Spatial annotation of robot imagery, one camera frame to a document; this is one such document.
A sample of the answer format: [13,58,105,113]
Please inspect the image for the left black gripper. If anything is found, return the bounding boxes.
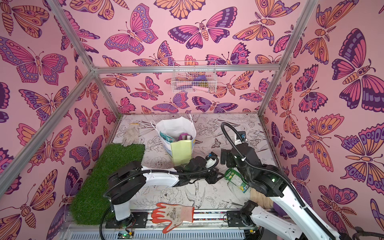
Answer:
[189,167,226,186]

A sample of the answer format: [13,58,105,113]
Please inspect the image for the green snack packet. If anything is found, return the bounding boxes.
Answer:
[224,168,249,193]

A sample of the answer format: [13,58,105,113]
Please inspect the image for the brown M&M's candy packet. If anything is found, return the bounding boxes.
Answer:
[178,133,193,141]

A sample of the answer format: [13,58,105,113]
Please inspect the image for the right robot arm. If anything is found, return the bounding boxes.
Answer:
[221,122,350,240]

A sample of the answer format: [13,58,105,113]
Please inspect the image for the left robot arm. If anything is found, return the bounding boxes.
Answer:
[103,153,225,223]

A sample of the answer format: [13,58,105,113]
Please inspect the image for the white paper gift bag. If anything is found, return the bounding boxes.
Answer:
[151,115,197,167]

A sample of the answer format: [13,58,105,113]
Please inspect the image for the red and white work glove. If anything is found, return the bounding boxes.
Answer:
[151,203,195,234]

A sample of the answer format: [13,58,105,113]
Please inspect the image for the pink roll in basket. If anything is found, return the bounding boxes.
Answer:
[192,86,215,93]

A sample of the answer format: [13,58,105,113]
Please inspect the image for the purple round object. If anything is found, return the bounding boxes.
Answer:
[273,203,288,217]

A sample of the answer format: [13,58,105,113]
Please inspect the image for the purple item in basket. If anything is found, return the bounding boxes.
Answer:
[193,75,207,83]

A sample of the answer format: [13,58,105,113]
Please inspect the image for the white knit work glove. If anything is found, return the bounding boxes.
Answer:
[122,123,140,147]

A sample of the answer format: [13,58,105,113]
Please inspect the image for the green artificial grass mat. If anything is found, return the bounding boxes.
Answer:
[70,144,145,226]

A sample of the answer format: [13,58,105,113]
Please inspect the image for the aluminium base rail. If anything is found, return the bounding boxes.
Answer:
[59,209,264,240]

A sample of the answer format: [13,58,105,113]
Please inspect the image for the white wire basket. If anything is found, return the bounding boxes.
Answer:
[170,60,218,94]

